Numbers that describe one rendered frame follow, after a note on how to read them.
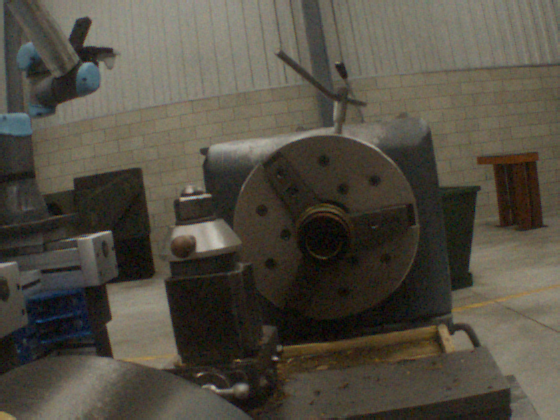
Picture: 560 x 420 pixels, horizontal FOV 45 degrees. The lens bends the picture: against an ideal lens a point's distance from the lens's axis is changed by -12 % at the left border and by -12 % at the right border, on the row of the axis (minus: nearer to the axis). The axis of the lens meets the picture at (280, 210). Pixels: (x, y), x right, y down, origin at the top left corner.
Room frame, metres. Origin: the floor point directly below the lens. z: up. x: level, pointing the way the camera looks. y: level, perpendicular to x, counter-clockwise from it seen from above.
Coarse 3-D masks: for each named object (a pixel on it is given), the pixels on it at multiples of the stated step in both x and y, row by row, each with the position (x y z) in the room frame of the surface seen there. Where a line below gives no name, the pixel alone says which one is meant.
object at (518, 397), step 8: (504, 376) 0.76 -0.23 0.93; (512, 376) 0.75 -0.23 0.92; (512, 384) 0.72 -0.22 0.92; (512, 392) 0.70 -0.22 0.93; (520, 392) 0.69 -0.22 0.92; (512, 400) 0.67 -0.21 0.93; (520, 400) 0.67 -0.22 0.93; (528, 400) 0.66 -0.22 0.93; (512, 408) 0.65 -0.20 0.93; (520, 408) 0.64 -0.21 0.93; (528, 408) 0.64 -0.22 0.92; (512, 416) 0.63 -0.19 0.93; (520, 416) 0.62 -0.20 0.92; (528, 416) 0.62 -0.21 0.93; (536, 416) 0.61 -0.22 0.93
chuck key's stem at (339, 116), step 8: (336, 88) 1.30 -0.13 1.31; (344, 88) 1.30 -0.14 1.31; (344, 96) 1.30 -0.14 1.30; (336, 104) 1.30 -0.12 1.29; (344, 104) 1.30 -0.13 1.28; (336, 112) 1.30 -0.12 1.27; (344, 112) 1.30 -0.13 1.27; (336, 120) 1.30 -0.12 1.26; (344, 120) 1.30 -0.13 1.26; (336, 128) 1.30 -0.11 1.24
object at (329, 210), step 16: (320, 208) 1.17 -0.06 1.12; (336, 208) 1.18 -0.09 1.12; (304, 224) 1.13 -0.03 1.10; (336, 224) 1.12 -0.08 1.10; (352, 224) 1.18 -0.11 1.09; (304, 240) 1.13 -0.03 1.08; (352, 240) 1.18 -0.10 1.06; (304, 256) 1.13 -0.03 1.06; (320, 256) 1.13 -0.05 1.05; (336, 256) 1.13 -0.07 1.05
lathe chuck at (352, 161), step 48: (288, 144) 1.28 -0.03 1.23; (336, 144) 1.27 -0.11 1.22; (240, 192) 1.29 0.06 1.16; (336, 192) 1.27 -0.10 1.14; (384, 192) 1.26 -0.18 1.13; (288, 240) 1.28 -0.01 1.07; (384, 240) 1.26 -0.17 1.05; (288, 288) 1.28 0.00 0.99; (336, 288) 1.27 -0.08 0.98; (384, 288) 1.26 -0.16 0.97
